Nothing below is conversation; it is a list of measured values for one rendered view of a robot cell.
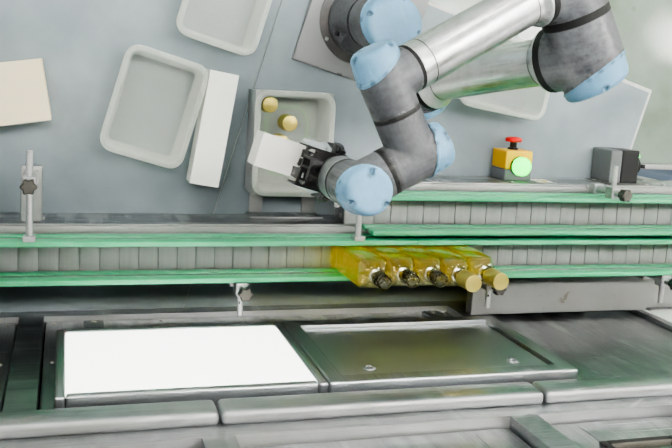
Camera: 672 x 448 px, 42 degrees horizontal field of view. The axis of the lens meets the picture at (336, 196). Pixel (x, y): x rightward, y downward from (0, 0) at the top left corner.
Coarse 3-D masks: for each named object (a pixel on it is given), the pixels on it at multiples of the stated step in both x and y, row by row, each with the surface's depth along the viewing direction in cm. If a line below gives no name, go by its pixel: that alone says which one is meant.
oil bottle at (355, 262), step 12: (336, 252) 182; (348, 252) 175; (360, 252) 175; (372, 252) 175; (336, 264) 182; (348, 264) 174; (360, 264) 168; (372, 264) 167; (384, 264) 168; (348, 276) 174; (360, 276) 168
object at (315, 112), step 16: (272, 96) 184; (288, 96) 183; (304, 96) 183; (320, 96) 184; (256, 112) 181; (272, 112) 189; (288, 112) 190; (304, 112) 191; (320, 112) 191; (256, 128) 181; (272, 128) 190; (304, 128) 192; (320, 128) 191; (256, 176) 183; (272, 176) 191; (288, 176) 192; (256, 192) 184; (272, 192) 185; (288, 192) 186; (304, 192) 187
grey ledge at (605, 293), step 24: (480, 288) 198; (528, 288) 202; (552, 288) 204; (576, 288) 206; (600, 288) 208; (624, 288) 210; (648, 288) 212; (480, 312) 199; (504, 312) 201; (528, 312) 203
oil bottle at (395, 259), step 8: (368, 248) 180; (376, 248) 178; (384, 248) 179; (392, 248) 179; (384, 256) 172; (392, 256) 171; (400, 256) 172; (408, 256) 172; (392, 264) 169; (400, 264) 169; (408, 264) 169; (392, 272) 169; (392, 280) 169
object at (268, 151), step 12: (264, 132) 157; (252, 144) 160; (264, 144) 155; (276, 144) 156; (288, 144) 156; (300, 144) 157; (252, 156) 158; (264, 156) 155; (276, 156) 156; (288, 156) 157; (264, 168) 156; (276, 168) 156; (288, 168) 157
